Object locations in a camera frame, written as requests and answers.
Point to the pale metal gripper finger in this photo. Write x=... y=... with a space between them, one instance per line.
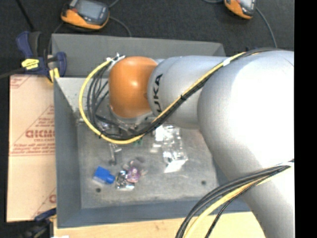
x=112 y=154
x=119 y=156

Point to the blue box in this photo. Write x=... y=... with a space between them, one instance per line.
x=103 y=175

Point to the purple round toy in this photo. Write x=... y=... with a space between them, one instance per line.
x=133 y=174

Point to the silver foil packet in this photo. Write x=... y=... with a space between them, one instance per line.
x=123 y=182

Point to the clear plastic packet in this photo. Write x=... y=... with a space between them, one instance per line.
x=171 y=149

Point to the grey metal bin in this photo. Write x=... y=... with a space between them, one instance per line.
x=153 y=190

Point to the brown cardboard board red print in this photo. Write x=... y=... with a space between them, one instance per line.
x=29 y=157

